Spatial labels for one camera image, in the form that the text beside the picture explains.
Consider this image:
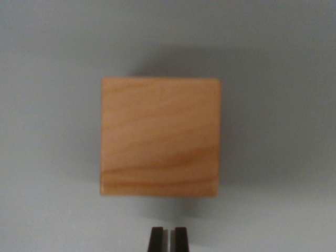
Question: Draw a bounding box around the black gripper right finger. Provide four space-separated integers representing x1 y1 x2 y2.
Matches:
170 227 190 252

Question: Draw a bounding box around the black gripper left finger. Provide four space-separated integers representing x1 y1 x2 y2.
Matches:
147 227 171 252

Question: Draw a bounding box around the wooden cube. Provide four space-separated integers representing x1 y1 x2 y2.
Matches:
99 76 222 198

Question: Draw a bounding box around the grey plastic bin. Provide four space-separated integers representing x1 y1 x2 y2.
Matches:
0 0 336 252

